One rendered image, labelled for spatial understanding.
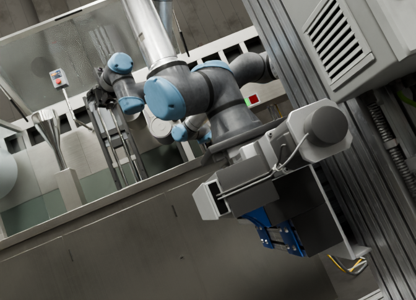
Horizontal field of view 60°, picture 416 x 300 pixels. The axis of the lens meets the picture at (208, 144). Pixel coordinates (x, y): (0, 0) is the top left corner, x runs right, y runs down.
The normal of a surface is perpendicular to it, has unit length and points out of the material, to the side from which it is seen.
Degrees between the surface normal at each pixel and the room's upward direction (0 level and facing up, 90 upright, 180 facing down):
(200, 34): 90
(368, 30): 90
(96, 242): 90
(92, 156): 90
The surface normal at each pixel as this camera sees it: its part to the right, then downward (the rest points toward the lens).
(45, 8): 0.11, -0.21
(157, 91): -0.72, 0.36
